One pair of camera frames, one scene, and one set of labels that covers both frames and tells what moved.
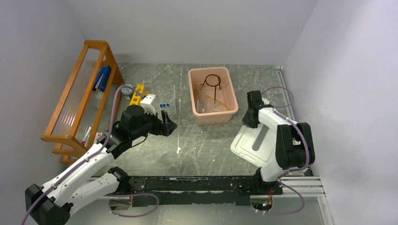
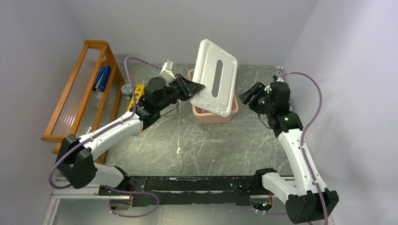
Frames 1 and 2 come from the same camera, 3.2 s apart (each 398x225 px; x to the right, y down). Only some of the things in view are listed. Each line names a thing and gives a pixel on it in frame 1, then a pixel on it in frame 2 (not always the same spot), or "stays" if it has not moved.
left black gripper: (170, 125) to (192, 87)
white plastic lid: (257, 146) to (218, 70)
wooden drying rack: (84, 111) stays
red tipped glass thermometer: (86, 135) stays
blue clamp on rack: (102, 79) stays
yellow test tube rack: (135, 99) stays
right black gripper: (250, 123) to (246, 96)
